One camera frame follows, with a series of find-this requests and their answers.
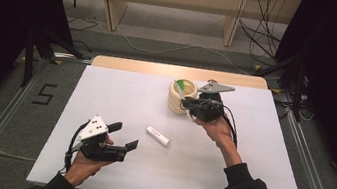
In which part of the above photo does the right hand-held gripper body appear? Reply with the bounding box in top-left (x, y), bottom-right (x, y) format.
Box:
top-left (190, 79), bottom-right (236, 126)

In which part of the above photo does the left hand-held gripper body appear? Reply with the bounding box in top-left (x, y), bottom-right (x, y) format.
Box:
top-left (69, 111), bottom-right (133, 167)

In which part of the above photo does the cream ribbed pen holder cup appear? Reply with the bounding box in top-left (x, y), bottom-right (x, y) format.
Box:
top-left (165, 76), bottom-right (201, 117)

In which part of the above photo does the green highlighter pen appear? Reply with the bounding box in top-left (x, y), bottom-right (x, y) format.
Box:
top-left (175, 79), bottom-right (191, 93)

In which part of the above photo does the person's right hand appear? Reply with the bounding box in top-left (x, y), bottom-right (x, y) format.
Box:
top-left (190, 113), bottom-right (240, 154)

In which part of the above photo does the person's left hand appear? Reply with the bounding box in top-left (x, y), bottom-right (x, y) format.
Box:
top-left (62, 130), bottom-right (117, 189)

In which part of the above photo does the white table mat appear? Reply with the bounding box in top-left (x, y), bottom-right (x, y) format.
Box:
top-left (25, 56), bottom-right (326, 189)

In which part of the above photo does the white eraser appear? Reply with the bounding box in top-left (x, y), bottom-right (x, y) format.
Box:
top-left (143, 125), bottom-right (173, 148)

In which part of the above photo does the black tripod stand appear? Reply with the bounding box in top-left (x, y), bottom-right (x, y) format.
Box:
top-left (17, 23), bottom-right (90, 96)
top-left (248, 42), bottom-right (314, 123)

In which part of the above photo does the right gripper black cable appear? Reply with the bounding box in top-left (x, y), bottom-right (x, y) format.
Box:
top-left (216, 104), bottom-right (244, 148)

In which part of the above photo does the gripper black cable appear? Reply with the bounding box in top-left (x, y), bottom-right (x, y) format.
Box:
top-left (216, 104), bottom-right (244, 148)
top-left (61, 118), bottom-right (92, 176)

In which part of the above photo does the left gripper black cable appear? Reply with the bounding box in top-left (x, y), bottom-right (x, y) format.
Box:
top-left (61, 118), bottom-right (92, 176)

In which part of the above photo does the white floor cable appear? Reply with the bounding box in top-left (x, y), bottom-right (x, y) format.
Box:
top-left (118, 32), bottom-right (256, 77)

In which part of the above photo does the short aluminium rail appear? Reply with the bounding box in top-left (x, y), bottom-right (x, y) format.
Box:
top-left (51, 50), bottom-right (94, 66)

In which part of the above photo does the bundle of black cables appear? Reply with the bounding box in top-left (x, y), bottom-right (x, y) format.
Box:
top-left (232, 0), bottom-right (290, 63)

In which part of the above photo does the thin black floor cable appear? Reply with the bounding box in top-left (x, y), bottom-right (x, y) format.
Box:
top-left (62, 14), bottom-right (100, 54)

